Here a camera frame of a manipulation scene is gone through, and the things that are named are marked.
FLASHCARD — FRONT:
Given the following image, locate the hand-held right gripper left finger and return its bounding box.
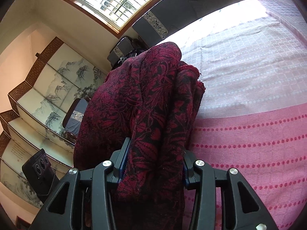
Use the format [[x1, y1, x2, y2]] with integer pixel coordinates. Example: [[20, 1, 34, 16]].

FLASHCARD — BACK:
[[35, 136, 131, 230]]

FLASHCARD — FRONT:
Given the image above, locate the grey-blue sofa with patterned strips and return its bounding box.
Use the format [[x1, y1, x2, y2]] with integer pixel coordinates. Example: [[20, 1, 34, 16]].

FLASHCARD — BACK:
[[132, 0, 247, 44]]

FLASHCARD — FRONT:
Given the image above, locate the maroon patterned knit sweater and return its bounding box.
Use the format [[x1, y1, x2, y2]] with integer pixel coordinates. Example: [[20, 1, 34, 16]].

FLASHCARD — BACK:
[[73, 41, 206, 230]]

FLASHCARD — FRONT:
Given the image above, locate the pile of dark clothes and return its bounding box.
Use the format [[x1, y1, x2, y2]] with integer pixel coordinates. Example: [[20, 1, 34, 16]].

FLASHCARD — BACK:
[[113, 47, 147, 71]]

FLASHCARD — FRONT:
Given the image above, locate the barred window with wooden frame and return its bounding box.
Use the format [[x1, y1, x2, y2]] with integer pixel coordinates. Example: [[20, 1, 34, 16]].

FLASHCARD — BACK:
[[52, 0, 192, 39]]

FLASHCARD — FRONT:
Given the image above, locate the blue cushioned wooden armchair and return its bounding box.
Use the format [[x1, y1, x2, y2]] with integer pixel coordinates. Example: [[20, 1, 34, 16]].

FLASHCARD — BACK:
[[62, 98, 92, 139]]

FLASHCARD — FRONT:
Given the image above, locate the pink and white checked blanket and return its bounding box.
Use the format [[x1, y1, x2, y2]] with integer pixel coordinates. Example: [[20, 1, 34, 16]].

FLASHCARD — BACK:
[[156, 0, 307, 230]]

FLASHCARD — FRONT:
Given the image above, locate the folding screen with ink landscape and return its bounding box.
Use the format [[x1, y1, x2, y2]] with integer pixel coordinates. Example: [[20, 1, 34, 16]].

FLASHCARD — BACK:
[[0, 36, 108, 209]]

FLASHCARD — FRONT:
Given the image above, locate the grey-blue cushioned wooden armchair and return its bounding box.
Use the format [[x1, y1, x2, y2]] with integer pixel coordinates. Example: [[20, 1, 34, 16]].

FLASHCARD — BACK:
[[107, 36, 144, 66]]

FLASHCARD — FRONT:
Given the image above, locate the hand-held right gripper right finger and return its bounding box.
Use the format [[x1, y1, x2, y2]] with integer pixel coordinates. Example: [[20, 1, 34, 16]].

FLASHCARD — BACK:
[[183, 149, 280, 230]]

